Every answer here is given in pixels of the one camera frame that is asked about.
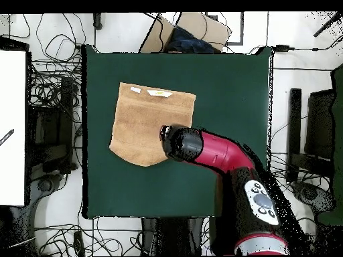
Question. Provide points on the white board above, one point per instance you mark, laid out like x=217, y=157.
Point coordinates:
x=12, y=120

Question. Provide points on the black chair base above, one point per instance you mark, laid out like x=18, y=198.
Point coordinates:
x=310, y=194

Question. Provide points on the black power adapter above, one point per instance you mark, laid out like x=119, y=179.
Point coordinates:
x=282, y=48

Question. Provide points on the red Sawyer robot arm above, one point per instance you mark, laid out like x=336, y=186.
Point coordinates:
x=222, y=152

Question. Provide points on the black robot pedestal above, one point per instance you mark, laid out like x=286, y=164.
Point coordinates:
x=171, y=235

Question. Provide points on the brown cardboard box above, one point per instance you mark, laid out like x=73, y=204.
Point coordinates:
x=198, y=24

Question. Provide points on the black tripod leg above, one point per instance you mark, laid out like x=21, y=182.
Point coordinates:
x=328, y=24

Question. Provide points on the black square frame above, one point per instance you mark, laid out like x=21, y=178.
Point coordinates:
x=242, y=29

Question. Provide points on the dark green table cloth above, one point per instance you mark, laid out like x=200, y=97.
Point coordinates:
x=174, y=187

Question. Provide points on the tan terry towel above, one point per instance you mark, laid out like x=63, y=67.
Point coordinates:
x=142, y=123

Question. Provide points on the black power strip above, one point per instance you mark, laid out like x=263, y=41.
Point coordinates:
x=78, y=243

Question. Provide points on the dark blue cloth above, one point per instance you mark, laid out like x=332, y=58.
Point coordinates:
x=187, y=40

